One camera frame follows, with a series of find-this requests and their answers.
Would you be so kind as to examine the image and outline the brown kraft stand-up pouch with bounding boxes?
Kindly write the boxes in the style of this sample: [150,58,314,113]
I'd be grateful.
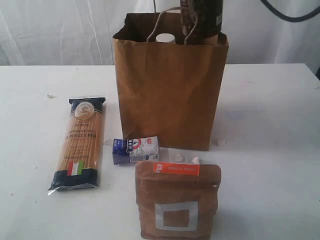
[135,161,221,240]

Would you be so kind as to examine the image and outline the yellow grain bottle white cap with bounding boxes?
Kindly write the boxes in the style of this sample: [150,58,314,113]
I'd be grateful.
[155,33,176,44]

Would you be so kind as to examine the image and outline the pull-tab can with dark contents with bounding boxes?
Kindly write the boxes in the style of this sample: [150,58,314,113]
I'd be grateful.
[180,0,223,38]

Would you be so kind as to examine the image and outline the brown paper bag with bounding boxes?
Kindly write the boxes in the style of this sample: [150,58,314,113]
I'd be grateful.
[112,5,229,151]

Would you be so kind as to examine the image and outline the white crumpled scrap left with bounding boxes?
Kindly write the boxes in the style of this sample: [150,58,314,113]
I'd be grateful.
[173,153,185,163]

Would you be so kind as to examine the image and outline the white crumpled scrap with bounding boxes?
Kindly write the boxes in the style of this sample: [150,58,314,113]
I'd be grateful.
[191,156,201,165]
[173,153,185,163]

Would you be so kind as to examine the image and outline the white crumpled scrap middle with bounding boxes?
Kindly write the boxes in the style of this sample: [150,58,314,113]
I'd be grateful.
[191,156,201,165]

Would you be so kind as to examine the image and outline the clear tape piece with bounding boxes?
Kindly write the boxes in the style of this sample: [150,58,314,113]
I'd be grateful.
[103,139,114,147]

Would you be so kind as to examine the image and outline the spaghetti pasta package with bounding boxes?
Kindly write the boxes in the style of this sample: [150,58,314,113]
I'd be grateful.
[47,97,106,195]

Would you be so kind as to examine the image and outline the white backdrop curtain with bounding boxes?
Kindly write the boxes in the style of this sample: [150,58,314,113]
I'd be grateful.
[0,0,320,71]

